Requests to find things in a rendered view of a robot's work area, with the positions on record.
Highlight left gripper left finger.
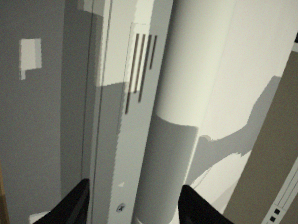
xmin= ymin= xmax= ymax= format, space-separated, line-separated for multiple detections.
xmin=33 ymin=179 xmax=90 ymax=224

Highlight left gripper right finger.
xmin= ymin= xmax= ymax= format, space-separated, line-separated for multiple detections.
xmin=178 ymin=185 xmax=234 ymax=224

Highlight white long tube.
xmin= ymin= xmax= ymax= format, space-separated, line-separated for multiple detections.
xmin=131 ymin=0 xmax=237 ymax=224

